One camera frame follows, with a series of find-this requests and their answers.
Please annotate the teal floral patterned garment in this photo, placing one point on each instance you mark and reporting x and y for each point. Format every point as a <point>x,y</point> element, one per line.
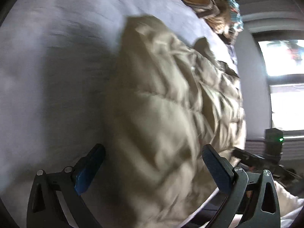
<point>229,20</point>

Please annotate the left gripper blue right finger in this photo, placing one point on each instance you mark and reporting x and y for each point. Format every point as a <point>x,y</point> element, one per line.
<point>220,169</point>

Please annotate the beige puffer jacket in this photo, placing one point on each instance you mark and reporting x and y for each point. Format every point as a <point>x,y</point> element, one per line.
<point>166,101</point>

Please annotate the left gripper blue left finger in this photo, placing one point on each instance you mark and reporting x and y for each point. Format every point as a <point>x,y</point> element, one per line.
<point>87,167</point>

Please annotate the bright window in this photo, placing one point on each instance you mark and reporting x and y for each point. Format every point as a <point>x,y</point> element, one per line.
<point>284,67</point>

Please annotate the lavender bed blanket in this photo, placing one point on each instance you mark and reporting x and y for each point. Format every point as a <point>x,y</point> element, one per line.
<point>56,57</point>

